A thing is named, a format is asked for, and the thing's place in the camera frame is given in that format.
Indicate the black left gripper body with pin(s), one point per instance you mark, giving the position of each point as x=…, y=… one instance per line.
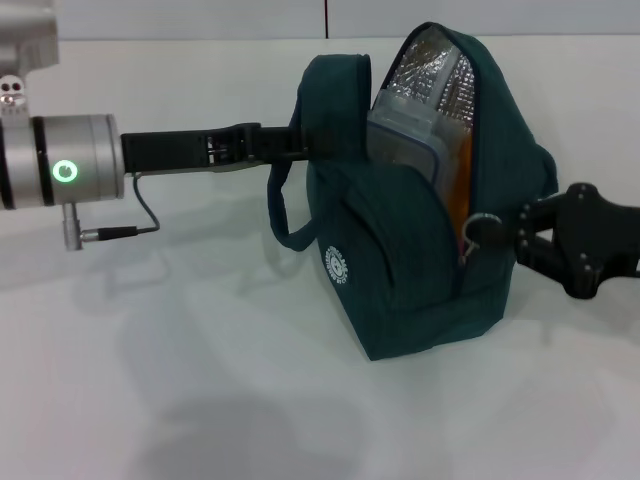
x=185, y=150

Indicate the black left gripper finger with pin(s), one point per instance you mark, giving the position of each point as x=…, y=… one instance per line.
x=285, y=145

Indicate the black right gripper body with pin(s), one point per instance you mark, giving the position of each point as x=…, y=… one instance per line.
x=595, y=240

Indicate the clear plastic container blue seal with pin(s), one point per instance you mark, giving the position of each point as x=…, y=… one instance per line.
x=405, y=140

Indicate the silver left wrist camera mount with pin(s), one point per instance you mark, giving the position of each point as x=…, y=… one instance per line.
x=25, y=50

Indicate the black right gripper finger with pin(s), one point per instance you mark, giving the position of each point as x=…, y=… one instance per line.
x=542, y=262
x=520, y=222

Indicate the dark teal insulated lunch bag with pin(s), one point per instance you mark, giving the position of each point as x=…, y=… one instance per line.
x=400, y=260

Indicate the yellow banana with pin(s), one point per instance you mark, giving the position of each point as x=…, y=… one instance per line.
x=462, y=175

